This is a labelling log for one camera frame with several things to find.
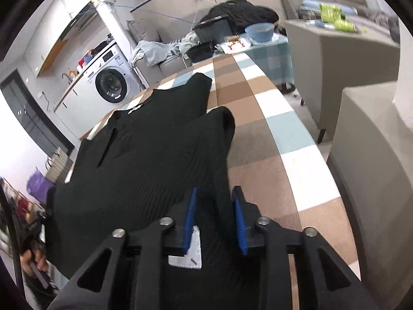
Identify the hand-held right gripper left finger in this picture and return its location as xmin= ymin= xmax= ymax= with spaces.
xmin=48 ymin=185 xmax=202 ymax=310

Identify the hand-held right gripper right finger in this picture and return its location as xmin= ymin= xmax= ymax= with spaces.
xmin=231 ymin=185 xmax=381 ymax=310

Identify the black knit shirt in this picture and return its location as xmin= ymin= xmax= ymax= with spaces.
xmin=44 ymin=73 xmax=263 ymax=310

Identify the person's left hand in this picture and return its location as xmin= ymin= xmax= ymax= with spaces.
xmin=21 ymin=250 xmax=49 ymax=273

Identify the shoe rack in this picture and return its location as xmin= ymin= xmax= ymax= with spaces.
xmin=0 ymin=177 xmax=46 ymax=233

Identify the purple bag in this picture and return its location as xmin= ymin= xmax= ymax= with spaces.
xmin=26 ymin=173 xmax=55 ymax=205

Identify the woven laundry basket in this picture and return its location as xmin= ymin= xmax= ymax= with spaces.
xmin=45 ymin=147 xmax=73 ymax=184

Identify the checkered tablecloth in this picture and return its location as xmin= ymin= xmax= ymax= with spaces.
xmin=65 ymin=52 xmax=362 ymax=298

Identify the dark door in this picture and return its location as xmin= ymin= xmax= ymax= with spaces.
xmin=0 ymin=71 xmax=75 ymax=156

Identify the beige upholstered stool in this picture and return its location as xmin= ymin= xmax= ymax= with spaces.
xmin=327 ymin=82 xmax=413 ymax=265

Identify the white base cabinet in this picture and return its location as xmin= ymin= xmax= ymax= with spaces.
xmin=53 ymin=71 xmax=107 ymax=113

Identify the white washing machine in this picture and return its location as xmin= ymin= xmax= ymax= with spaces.
xmin=84 ymin=40 xmax=142 ymax=104

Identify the small black tray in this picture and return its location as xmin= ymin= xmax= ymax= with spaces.
xmin=186 ymin=41 xmax=215 ymax=63

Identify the teal checked side table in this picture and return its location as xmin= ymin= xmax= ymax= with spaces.
xmin=223 ymin=34 xmax=294 ymax=86

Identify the light grey hoodie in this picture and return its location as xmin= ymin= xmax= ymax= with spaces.
xmin=130 ymin=40 xmax=181 ymax=68

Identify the pale grey garment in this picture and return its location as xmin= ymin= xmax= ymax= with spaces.
xmin=171 ymin=37 xmax=198 ymax=56

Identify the plate with food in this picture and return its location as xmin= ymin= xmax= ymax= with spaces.
xmin=221 ymin=37 xmax=251 ymax=54

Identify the beige side cabinet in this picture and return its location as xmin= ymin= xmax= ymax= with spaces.
xmin=284 ymin=19 xmax=401 ymax=143

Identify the black storage box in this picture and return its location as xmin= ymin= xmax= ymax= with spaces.
xmin=193 ymin=18 xmax=231 ymax=44

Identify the grey cushion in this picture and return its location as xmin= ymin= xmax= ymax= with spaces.
xmin=127 ymin=19 xmax=162 ymax=44

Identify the blue bowl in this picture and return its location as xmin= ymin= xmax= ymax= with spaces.
xmin=244 ymin=22 xmax=275 ymax=44

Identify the black jacket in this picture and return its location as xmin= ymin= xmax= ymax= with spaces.
xmin=202 ymin=0 xmax=280 ymax=36

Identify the dark range hood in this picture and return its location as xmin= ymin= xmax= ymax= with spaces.
xmin=61 ymin=2 xmax=99 ymax=41

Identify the grey blanket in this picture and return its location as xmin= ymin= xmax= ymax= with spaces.
xmin=355 ymin=6 xmax=401 ymax=41

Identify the white wall cabinet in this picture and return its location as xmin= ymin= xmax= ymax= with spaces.
xmin=30 ymin=0 xmax=100 ymax=78

